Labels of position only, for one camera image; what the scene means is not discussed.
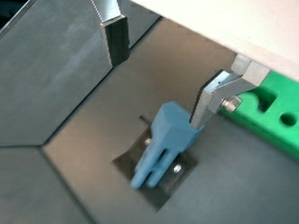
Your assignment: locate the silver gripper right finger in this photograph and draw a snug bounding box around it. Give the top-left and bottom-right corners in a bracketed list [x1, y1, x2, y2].
[189, 54, 269, 129]

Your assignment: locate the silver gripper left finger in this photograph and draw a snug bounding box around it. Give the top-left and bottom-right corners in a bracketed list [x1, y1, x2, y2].
[89, 0, 129, 67]

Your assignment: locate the blue three prong object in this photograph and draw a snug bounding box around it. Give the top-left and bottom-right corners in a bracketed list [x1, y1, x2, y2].
[131, 101, 201, 189]

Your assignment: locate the black curved fixture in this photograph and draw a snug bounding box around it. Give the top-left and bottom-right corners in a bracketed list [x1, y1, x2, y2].
[112, 115, 197, 211]

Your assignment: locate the green shape sorter block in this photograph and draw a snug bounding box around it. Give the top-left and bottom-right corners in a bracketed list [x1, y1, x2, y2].
[220, 72, 299, 160]

